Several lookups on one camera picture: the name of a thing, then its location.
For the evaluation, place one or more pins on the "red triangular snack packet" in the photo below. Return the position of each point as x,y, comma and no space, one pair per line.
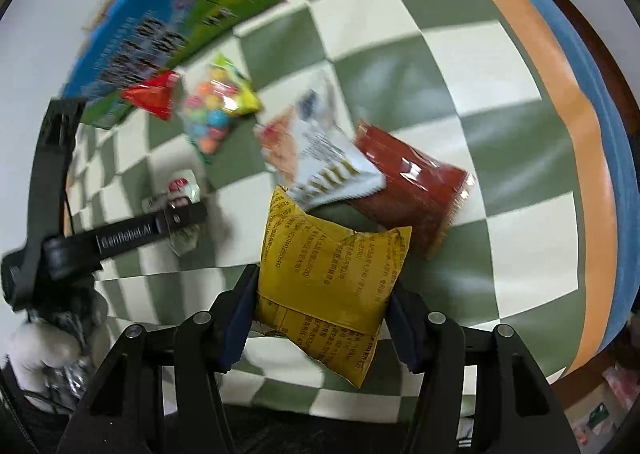
152,94

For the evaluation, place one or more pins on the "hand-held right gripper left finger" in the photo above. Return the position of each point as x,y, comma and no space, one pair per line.
240,321

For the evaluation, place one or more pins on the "colourful candy bag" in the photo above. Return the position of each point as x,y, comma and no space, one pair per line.
215,109

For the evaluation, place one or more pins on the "dark red snack packet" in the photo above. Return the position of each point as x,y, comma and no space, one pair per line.
415,184

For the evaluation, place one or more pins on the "pile of assorted floor clutter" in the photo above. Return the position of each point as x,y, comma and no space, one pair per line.
600,409

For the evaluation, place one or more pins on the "small white snack packet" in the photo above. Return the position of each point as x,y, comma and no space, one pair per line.
180,189

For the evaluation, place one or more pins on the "green white checkered blanket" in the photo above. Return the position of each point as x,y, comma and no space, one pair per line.
450,74

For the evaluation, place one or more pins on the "printed cardboard box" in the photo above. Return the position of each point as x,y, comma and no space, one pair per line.
165,34

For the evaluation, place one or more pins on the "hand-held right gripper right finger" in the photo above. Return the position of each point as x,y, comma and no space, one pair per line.
402,329

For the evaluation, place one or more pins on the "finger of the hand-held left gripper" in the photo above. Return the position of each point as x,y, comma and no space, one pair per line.
50,159

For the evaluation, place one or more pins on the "blue bed sheet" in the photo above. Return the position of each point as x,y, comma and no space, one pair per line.
615,159

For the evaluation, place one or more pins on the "person's left hand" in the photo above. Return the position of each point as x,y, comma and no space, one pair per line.
35,349

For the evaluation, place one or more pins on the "white grey snack packet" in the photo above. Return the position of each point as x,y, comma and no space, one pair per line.
325,159

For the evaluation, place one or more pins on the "yellow snack packet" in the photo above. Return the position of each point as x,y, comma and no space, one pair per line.
325,274

